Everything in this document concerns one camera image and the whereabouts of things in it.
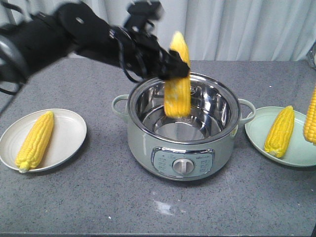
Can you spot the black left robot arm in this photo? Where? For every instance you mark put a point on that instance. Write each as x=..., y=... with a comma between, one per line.
x=29, y=47

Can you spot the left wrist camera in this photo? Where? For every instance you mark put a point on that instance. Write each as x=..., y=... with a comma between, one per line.
x=142, y=14

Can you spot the green round plate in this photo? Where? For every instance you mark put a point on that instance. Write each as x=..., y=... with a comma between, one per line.
x=300, y=153

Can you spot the green electric cooking pot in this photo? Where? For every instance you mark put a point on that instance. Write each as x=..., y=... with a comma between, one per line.
x=188, y=148

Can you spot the white round plate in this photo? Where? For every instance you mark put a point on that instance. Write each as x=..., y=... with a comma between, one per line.
x=68, y=135

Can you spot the yellow corn cob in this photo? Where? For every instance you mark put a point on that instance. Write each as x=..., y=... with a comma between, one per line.
x=177, y=91
x=278, y=138
x=35, y=144
x=309, y=129

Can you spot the grey pleated curtain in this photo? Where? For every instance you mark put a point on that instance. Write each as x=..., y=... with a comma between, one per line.
x=240, y=30

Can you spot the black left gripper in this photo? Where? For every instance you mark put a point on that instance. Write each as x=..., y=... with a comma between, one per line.
x=141, y=54

